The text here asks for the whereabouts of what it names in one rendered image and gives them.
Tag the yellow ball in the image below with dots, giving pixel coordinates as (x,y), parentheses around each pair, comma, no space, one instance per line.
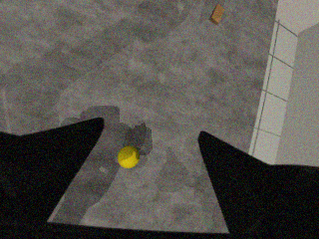
(128,157)

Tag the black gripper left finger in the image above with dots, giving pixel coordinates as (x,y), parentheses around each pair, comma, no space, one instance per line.
(36,168)

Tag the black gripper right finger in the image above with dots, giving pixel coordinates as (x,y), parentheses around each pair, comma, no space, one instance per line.
(248,189)

